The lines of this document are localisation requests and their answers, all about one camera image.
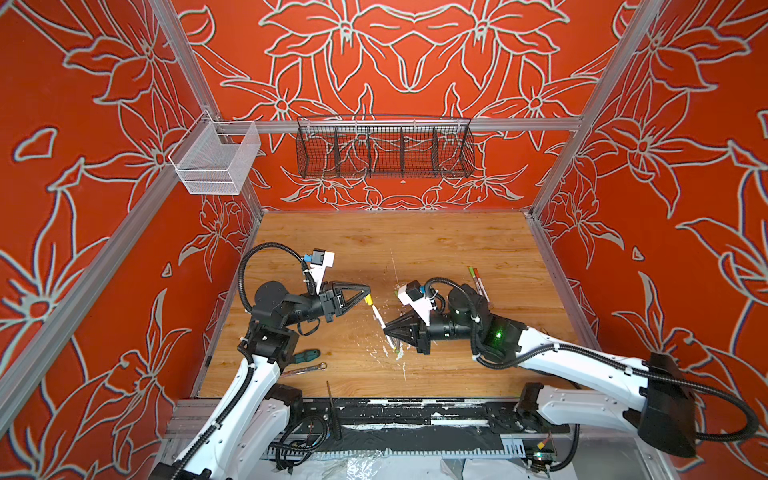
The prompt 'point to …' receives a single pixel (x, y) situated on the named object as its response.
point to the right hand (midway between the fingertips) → (383, 333)
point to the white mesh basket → (212, 157)
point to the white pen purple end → (477, 274)
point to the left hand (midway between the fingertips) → (367, 294)
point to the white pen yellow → (381, 323)
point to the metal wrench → (320, 367)
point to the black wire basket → (385, 147)
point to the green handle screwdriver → (305, 356)
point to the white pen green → (474, 277)
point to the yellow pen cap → (368, 299)
